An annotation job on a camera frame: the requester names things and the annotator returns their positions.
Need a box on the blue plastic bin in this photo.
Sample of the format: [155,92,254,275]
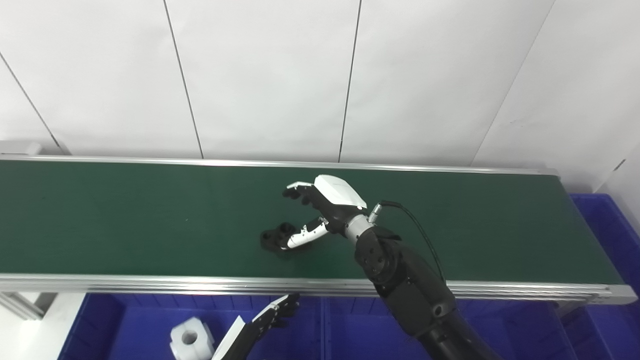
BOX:
[57,292,326,360]
[322,295,581,360]
[550,194,640,360]

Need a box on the green conveyor belt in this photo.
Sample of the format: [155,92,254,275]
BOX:
[0,154,638,306]
[0,160,623,287]

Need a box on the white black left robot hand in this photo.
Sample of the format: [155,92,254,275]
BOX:
[211,293,301,360]

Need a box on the white cross-shaped plastic part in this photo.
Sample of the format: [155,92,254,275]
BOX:
[169,317,216,360]

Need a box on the black flanged plastic part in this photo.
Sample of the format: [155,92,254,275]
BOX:
[260,222,301,257]

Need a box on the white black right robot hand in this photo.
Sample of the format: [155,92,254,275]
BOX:
[281,174,368,250]

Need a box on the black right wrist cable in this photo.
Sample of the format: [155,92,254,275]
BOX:
[368,200,446,283]

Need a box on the aluminium profile conveyor leg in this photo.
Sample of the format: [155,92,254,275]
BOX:
[0,292,46,321]

